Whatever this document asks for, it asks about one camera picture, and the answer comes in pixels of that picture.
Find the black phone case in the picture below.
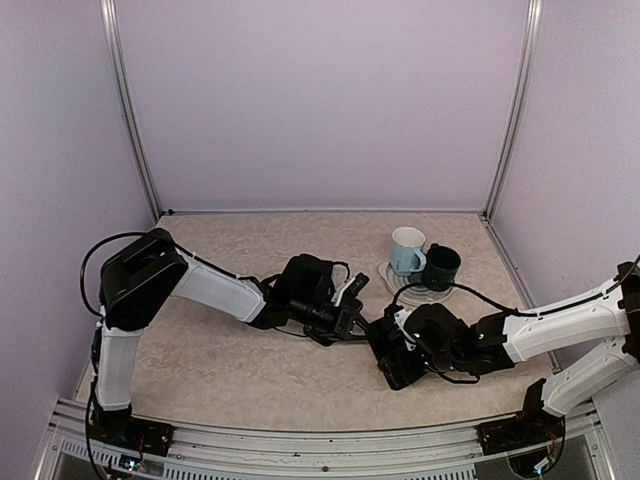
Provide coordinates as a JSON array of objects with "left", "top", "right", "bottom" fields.
[{"left": 367, "top": 317, "right": 408, "bottom": 360}]

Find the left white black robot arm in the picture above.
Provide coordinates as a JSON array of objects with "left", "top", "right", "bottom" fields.
[{"left": 94, "top": 228, "right": 369, "bottom": 445}]

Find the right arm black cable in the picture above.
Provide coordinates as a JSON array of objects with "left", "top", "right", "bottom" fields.
[{"left": 390, "top": 252, "right": 640, "bottom": 321}]

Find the white saucer plate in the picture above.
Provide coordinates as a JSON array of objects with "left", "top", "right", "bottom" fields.
[{"left": 377, "top": 260, "right": 459, "bottom": 307}]

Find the aluminium front rail frame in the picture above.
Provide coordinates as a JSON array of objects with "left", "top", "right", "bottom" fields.
[{"left": 34, "top": 394, "right": 616, "bottom": 480}]

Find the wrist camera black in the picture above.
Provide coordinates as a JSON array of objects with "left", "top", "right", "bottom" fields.
[
  {"left": 272, "top": 254, "right": 370, "bottom": 307},
  {"left": 390, "top": 303, "right": 469, "bottom": 353}
]

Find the right aluminium corner post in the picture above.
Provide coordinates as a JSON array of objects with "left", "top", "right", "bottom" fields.
[{"left": 482, "top": 0, "right": 543, "bottom": 223}]

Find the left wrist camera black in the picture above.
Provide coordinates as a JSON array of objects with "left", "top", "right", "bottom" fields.
[{"left": 272, "top": 254, "right": 370, "bottom": 307}]

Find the dark green mug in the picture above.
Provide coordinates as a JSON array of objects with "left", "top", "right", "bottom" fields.
[{"left": 421, "top": 243, "right": 461, "bottom": 292}]

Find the left aluminium corner post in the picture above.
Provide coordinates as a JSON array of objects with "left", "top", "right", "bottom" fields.
[{"left": 100, "top": 0, "right": 162, "bottom": 222}]

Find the white blue mug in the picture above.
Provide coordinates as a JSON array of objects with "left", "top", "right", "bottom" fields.
[{"left": 390, "top": 226, "right": 427, "bottom": 277}]

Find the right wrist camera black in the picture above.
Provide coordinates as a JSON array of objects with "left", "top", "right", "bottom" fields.
[{"left": 390, "top": 303, "right": 469, "bottom": 353}]

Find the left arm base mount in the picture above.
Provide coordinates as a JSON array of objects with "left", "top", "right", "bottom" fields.
[{"left": 88, "top": 402, "right": 175, "bottom": 457}]

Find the aluminium corner post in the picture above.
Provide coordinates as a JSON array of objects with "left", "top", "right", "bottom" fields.
[
  {"left": 482, "top": 0, "right": 543, "bottom": 223},
  {"left": 100, "top": 0, "right": 162, "bottom": 222}
]

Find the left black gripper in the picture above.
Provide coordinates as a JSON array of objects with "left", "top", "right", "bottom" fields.
[{"left": 292, "top": 294, "right": 378, "bottom": 341}]

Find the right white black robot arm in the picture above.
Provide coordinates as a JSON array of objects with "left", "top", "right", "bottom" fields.
[{"left": 367, "top": 261, "right": 639, "bottom": 444}]

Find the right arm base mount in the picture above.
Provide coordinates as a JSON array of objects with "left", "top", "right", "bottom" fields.
[{"left": 476, "top": 411, "right": 566, "bottom": 455}]

